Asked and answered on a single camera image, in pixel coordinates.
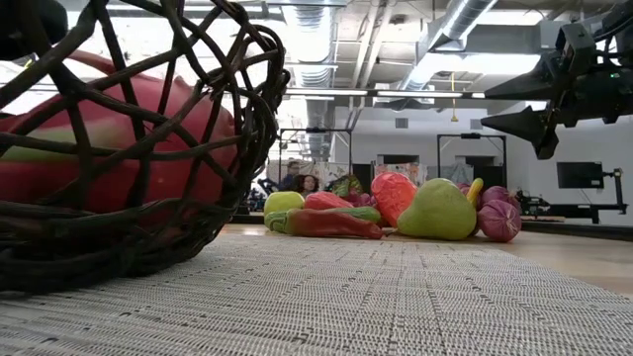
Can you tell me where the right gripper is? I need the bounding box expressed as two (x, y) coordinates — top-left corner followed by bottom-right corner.
(480, 22), (633, 160)

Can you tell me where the yellow banana green stem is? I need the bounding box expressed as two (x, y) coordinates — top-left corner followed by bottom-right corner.
(467, 177), (485, 209)

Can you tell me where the green pear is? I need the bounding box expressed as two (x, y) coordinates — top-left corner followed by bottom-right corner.
(397, 177), (479, 242)

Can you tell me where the red strawberry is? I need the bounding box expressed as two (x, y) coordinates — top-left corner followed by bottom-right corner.
(371, 170), (419, 229)

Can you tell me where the purple grape bunch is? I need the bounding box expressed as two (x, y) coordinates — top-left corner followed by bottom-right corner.
(329, 173), (380, 208)

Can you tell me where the green cucumber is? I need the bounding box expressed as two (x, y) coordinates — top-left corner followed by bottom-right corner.
(323, 205), (383, 224)

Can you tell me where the red plastic vegetable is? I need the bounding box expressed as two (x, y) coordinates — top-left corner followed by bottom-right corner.
(304, 190), (355, 211)

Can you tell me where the red chili pepper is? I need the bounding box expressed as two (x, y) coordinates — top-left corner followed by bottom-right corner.
(264, 208), (385, 241)

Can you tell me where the green apple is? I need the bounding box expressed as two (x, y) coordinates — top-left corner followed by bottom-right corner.
(263, 190), (307, 219)

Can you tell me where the red dragon fruit toy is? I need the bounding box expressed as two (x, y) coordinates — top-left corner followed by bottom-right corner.
(0, 48), (239, 219)

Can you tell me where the red round fruit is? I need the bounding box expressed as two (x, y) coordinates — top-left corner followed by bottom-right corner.
(0, 156), (149, 209)

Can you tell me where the dark wicker basket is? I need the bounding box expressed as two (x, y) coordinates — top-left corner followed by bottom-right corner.
(0, 0), (292, 294)

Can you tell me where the black monitor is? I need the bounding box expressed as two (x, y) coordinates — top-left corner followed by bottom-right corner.
(556, 161), (605, 190)

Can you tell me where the black monitor stand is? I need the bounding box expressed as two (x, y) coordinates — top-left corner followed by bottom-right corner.
(543, 167), (629, 224)

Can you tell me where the floral cloth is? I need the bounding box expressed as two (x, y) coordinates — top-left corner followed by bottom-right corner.
(316, 162), (353, 182)
(374, 161), (427, 185)

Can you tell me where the person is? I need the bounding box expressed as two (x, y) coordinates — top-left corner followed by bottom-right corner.
(296, 173), (320, 197)
(279, 160), (302, 192)

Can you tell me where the grey woven placemat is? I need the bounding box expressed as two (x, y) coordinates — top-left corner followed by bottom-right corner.
(0, 231), (633, 356)

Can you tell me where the black metal frame rig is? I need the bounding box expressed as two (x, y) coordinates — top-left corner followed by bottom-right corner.
(436, 132), (508, 189)

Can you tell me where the yellow hanging cord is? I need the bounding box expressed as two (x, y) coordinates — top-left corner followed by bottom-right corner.
(449, 72), (459, 124)

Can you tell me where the large silver ceiling duct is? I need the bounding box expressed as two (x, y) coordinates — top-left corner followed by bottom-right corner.
(395, 0), (498, 93)

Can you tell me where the silver spiral ceiling duct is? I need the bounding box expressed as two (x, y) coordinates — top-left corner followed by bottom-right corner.
(281, 4), (340, 162)

